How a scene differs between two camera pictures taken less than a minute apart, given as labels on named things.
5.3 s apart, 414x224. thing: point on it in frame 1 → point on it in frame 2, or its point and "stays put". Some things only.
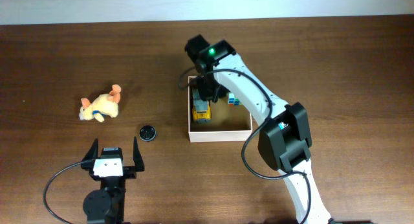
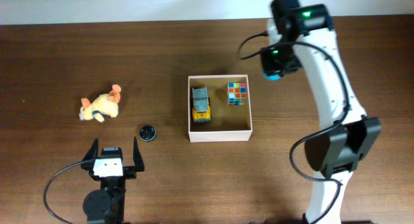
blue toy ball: x=282 y=125 → x=275 y=77
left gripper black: x=130 y=171 stays put
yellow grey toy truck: x=201 y=110 stays put
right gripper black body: x=207 y=92 → x=272 y=67
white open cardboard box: x=228 y=123 stays put
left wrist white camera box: x=108 y=168 stays put
